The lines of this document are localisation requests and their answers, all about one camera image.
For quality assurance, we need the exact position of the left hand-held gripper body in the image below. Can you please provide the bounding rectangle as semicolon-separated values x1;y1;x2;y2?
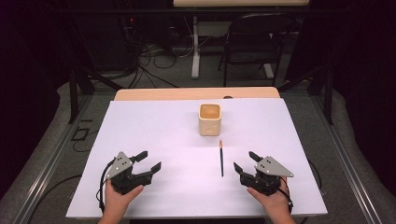
106;151;154;196

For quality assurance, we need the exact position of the hand-held gripper cable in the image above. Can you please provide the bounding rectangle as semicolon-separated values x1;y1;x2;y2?
278;175;294;216
95;158;117;215

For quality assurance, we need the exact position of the tangle of floor cables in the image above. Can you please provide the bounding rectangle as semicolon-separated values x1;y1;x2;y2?
122;17;206;90

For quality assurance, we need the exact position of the white desk leg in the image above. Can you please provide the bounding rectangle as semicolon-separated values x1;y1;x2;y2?
190;16;201;80

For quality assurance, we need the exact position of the right hand-held gripper cable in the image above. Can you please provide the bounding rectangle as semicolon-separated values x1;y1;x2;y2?
278;175;294;216

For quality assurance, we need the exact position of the black floor cable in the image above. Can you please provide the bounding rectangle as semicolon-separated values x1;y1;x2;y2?
306;158;324;191
27;174;84;224

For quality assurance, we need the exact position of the black pencil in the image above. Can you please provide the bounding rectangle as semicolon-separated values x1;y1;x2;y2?
219;139;225;178

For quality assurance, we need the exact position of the wooden table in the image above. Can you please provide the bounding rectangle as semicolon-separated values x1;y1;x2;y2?
113;86;281;102

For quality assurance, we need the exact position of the person's left hand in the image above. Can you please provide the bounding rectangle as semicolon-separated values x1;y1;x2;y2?
103;179;145;219

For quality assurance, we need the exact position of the white table sheet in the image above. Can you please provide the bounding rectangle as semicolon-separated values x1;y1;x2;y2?
65;97;329;219

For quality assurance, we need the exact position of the cream square pen holder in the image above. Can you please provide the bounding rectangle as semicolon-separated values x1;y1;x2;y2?
198;103;222;137

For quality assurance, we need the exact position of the left hand-held gripper cable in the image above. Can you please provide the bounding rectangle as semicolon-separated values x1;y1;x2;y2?
95;158;117;215

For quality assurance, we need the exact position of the person's right hand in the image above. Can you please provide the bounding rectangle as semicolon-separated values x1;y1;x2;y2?
247;176;292;219

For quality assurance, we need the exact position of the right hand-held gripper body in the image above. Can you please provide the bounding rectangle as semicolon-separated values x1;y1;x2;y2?
239;156;294;196

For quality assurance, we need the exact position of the aluminium floor rail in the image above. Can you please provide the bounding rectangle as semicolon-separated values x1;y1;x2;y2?
11;93;95;224
310;92;385;224

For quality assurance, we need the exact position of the black folding chair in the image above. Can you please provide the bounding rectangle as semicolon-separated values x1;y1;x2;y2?
217;12;297;89

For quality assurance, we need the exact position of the white desk foot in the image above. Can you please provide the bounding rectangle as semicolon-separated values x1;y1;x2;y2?
262;63;276;80

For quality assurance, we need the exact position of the black metal stand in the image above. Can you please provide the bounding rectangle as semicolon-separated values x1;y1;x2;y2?
277;64;335;126
67;63;125;125

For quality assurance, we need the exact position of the black square floor frame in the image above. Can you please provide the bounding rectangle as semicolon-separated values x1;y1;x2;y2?
70;119;100;153

